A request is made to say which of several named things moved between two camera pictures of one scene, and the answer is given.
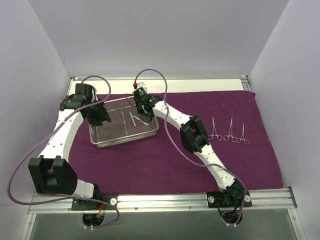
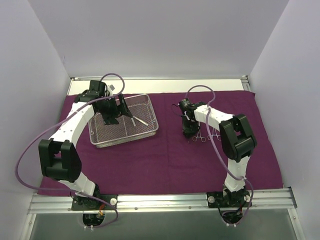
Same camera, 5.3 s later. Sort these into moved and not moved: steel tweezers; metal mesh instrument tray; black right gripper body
Moved: black right gripper body
Not moved: metal mesh instrument tray; steel tweezers
